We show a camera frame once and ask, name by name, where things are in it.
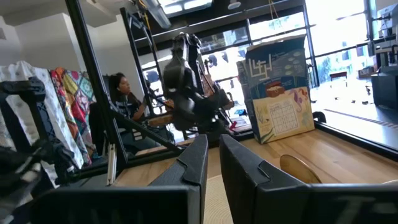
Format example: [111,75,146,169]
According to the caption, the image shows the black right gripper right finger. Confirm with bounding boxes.
[219,134,398,224]

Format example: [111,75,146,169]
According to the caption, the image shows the person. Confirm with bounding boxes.
[108,73,175,152]

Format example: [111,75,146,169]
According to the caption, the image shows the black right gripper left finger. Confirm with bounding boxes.
[30,134,209,224]

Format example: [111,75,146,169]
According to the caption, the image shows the blue and yellow cereal box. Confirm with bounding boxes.
[236,34,315,144]

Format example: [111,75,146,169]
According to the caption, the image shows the colourful patterned cloth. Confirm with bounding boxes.
[49,67,98,166]

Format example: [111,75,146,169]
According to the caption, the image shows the black aluminium frame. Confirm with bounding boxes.
[0,0,398,194]

